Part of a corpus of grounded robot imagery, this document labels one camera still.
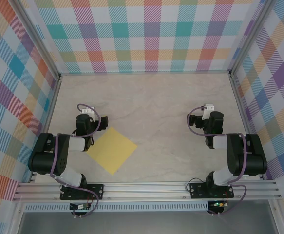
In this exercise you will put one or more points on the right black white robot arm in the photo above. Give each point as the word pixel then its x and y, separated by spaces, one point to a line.
pixel 251 158

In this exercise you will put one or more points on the grey metal sheet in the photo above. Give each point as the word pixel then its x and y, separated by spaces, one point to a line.
pixel 144 224

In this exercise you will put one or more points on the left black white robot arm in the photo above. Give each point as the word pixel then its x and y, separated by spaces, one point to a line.
pixel 46 158

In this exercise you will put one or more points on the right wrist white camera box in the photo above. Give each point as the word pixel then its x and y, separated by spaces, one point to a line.
pixel 208 107

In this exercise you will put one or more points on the thin aluminium frame rail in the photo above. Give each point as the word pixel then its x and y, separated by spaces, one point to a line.
pixel 144 72

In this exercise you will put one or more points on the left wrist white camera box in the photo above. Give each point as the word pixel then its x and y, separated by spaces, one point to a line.
pixel 87 111

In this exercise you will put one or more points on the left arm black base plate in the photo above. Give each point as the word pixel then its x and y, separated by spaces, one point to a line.
pixel 98 191

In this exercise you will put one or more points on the aluminium side rail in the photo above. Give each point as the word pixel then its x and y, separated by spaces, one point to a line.
pixel 241 104
pixel 52 104

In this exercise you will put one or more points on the aluminium frame post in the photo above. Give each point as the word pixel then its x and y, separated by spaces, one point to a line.
pixel 38 40
pixel 250 36

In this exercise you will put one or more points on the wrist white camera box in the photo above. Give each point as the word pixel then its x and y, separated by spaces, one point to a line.
pixel 87 111
pixel 208 107

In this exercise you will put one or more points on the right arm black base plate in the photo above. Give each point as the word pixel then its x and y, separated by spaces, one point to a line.
pixel 197 192

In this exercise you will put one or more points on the long aluminium mounting rail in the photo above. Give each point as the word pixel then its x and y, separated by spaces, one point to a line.
pixel 144 191

